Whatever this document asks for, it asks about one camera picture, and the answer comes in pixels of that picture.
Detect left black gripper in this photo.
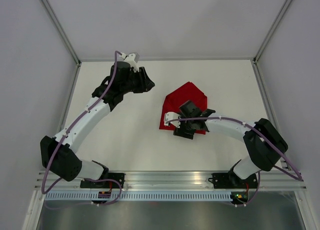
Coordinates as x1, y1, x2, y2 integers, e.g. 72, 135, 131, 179
121, 67, 155, 95

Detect red cloth napkin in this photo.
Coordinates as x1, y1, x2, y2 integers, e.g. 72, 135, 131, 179
159, 81, 208, 131

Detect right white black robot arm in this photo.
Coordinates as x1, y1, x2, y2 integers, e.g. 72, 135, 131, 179
164, 100, 288, 188

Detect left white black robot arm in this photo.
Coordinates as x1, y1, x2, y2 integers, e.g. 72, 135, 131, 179
40, 61, 155, 188

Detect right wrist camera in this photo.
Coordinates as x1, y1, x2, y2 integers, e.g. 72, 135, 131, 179
163, 111, 181, 128

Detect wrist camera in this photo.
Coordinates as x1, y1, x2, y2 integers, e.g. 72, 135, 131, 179
120, 52, 140, 73
163, 111, 181, 128

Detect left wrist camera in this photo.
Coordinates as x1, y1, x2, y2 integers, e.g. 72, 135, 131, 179
120, 52, 140, 73

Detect left aluminium frame post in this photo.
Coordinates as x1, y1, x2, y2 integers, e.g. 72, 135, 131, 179
34, 0, 82, 66

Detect aluminium frame post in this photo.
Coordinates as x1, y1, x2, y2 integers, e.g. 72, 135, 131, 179
252, 0, 294, 65
34, 0, 82, 66

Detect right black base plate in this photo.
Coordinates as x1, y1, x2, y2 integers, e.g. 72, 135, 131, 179
208, 172, 258, 190

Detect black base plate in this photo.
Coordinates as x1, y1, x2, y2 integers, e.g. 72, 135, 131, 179
80, 172, 125, 190
208, 172, 258, 190

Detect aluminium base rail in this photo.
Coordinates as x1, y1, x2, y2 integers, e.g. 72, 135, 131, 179
34, 170, 308, 192

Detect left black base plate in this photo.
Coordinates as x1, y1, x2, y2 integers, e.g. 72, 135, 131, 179
80, 172, 125, 190

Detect white slotted cable duct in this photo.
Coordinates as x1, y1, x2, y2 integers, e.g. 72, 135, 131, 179
45, 190, 232, 202

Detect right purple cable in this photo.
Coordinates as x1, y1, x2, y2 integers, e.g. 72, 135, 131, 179
166, 116, 303, 208

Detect purple cable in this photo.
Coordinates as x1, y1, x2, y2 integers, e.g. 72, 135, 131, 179
41, 50, 126, 211
166, 116, 303, 208

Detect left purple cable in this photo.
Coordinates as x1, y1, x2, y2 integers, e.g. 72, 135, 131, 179
41, 50, 126, 211

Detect right aluminium frame post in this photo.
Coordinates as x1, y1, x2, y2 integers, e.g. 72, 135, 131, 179
252, 0, 294, 65

